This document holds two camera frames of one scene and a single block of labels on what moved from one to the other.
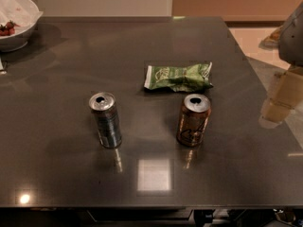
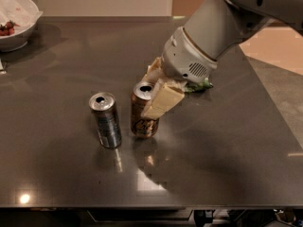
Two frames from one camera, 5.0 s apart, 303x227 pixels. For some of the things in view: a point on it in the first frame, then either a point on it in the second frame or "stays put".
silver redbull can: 104,108 stays put
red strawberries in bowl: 8,28 stays put
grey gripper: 292,40 → 185,57
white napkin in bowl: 17,10 stays put
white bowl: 18,19 stays put
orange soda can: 195,113 → 142,127
